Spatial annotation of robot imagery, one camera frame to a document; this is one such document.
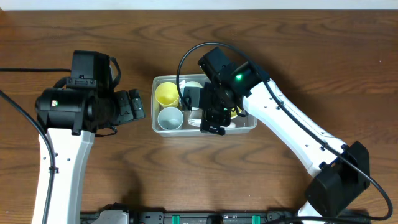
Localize yellow plastic bowl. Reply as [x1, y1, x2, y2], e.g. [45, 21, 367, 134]
[231, 108, 242, 119]

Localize pale pink plastic fork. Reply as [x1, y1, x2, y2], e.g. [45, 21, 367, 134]
[187, 117, 237, 129]

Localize white plastic cup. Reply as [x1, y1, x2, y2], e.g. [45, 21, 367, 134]
[180, 80, 203, 110]

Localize yellow plastic cup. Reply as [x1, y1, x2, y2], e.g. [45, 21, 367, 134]
[155, 82, 180, 108]

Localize clear plastic container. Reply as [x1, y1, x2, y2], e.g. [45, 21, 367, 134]
[151, 75, 257, 137]

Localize grey plastic cup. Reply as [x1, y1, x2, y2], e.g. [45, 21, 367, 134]
[157, 107, 184, 131]

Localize grey plastic bowl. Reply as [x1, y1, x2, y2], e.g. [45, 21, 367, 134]
[231, 116, 248, 128]

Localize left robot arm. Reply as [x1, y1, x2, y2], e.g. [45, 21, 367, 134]
[32, 50, 145, 223]

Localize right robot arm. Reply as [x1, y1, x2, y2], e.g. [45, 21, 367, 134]
[179, 42, 371, 223]

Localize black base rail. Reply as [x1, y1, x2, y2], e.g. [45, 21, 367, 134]
[80, 202, 371, 224]

